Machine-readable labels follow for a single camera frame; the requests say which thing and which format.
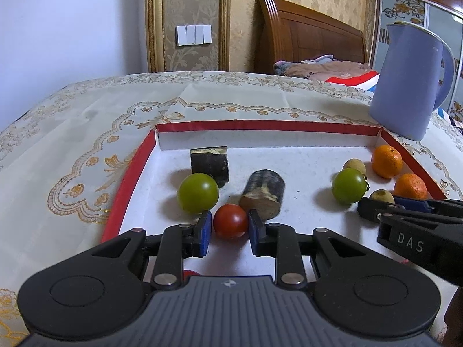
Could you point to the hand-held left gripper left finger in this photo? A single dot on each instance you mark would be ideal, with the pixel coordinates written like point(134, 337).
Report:
point(205, 233)

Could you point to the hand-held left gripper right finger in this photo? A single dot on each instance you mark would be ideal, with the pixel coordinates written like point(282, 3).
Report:
point(255, 233)

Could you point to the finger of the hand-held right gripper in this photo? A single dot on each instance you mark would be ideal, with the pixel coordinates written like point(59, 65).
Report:
point(412, 203)
point(372, 208)

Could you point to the small yellow-green fruit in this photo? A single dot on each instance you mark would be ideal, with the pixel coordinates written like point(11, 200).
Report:
point(382, 196)
point(354, 166)

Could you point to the orange mandarin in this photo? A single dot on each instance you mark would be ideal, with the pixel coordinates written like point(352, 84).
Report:
point(410, 187)
point(387, 161)

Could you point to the red tomato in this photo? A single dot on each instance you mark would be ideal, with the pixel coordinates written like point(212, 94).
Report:
point(230, 221)

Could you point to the green tomato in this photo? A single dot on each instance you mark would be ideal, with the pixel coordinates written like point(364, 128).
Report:
point(198, 192)
point(348, 185)

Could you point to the dark sugarcane piece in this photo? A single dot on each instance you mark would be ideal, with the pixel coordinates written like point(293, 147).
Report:
point(263, 193)
point(209, 166)

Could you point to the red cardboard box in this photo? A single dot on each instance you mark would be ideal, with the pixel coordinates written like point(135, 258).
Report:
point(307, 166)

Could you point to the person's right forearm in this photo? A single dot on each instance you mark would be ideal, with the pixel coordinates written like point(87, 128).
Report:
point(455, 321)

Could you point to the blue electric kettle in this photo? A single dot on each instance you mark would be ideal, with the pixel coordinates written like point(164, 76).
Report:
point(408, 86)

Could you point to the pile of clothes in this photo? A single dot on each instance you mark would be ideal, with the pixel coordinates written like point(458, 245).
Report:
point(325, 68)

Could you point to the cream gold-patterned tablecloth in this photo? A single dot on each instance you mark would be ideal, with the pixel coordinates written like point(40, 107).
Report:
point(72, 123)

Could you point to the wooden bed headboard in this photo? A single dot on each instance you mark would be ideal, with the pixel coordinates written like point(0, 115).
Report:
point(307, 32)

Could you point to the white wall switch panel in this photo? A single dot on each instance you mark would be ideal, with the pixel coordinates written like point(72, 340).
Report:
point(194, 35)

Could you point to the gold wall frame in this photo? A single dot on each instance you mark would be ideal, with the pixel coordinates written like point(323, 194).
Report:
point(153, 25)

